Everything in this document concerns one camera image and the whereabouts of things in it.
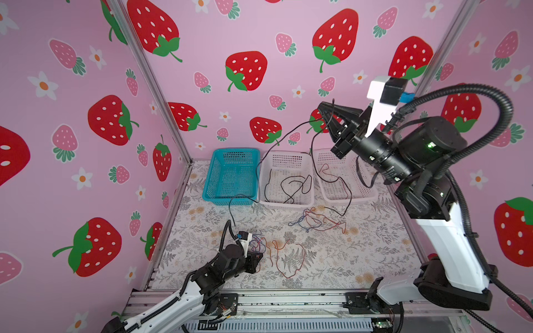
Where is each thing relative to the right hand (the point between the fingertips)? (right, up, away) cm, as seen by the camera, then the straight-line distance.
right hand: (321, 103), depth 39 cm
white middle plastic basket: (-3, -6, +76) cm, 76 cm away
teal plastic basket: (-32, -14, +75) cm, 83 cm away
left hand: (-13, -45, +41) cm, 62 cm away
